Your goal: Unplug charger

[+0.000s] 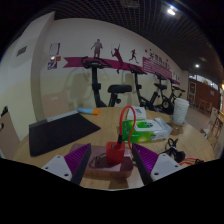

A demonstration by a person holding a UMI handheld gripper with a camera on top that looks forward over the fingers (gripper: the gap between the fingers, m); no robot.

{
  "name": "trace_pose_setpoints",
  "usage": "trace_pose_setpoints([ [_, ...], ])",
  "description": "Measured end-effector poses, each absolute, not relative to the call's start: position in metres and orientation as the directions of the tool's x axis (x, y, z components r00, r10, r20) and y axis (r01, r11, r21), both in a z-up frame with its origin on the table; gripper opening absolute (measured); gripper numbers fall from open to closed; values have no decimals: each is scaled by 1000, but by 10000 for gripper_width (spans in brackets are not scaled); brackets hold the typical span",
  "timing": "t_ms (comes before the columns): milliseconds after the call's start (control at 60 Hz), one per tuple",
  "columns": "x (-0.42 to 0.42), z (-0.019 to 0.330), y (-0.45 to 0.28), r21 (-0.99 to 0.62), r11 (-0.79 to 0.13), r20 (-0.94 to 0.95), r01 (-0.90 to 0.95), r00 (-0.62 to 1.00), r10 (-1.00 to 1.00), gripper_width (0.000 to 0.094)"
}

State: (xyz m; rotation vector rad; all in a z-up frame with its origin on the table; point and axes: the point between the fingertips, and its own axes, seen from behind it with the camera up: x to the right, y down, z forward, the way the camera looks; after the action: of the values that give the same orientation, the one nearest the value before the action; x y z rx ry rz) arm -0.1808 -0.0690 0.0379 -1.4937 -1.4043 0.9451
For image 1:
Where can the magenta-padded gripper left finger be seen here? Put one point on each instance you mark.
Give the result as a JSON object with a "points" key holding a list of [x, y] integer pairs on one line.
{"points": [[77, 159]]}

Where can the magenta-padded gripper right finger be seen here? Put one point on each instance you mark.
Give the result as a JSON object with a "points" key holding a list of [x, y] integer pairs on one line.
{"points": [[146, 159]]}

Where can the green wet wipes pack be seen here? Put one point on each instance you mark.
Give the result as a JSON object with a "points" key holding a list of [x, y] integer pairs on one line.
{"points": [[146, 130]]}

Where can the black keyboard cover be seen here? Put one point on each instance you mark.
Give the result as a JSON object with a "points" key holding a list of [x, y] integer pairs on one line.
{"points": [[60, 133]]}

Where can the pink power strip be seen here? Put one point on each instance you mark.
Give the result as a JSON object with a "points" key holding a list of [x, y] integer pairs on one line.
{"points": [[110, 170]]}

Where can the brown round coaster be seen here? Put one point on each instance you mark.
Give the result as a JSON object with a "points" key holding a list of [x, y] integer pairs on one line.
{"points": [[176, 126]]}

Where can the small white box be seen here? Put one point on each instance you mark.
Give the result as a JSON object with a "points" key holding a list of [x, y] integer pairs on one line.
{"points": [[138, 112]]}

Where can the blue and orange tube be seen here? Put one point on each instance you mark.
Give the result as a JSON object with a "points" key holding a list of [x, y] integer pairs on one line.
{"points": [[87, 111]]}

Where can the black exercise bike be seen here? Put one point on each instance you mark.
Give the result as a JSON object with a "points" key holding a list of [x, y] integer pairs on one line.
{"points": [[176, 90], [165, 105], [96, 83], [136, 85]]}

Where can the white lidded cup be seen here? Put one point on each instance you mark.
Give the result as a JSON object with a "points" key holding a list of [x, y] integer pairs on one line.
{"points": [[180, 111]]}

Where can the pale wooden chair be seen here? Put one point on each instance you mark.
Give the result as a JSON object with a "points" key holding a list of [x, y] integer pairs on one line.
{"points": [[7, 136], [56, 104]]}

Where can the wooden chairs and tables group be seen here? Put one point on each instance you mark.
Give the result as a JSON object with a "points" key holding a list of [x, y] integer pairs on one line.
{"points": [[215, 126]]}

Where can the round ceiling light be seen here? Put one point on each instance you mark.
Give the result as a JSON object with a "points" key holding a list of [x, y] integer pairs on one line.
{"points": [[171, 11], [197, 66]]}

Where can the ceiling vent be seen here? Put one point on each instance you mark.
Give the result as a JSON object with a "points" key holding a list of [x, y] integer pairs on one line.
{"points": [[130, 3]]}

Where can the purple and orange wall poster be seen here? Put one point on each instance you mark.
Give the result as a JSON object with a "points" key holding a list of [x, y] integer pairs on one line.
{"points": [[53, 62]]}

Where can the white wall poster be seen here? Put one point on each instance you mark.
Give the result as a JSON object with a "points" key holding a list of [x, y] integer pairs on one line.
{"points": [[54, 48]]}

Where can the grey wall sign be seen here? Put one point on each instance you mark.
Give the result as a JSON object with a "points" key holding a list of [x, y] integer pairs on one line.
{"points": [[21, 51]]}

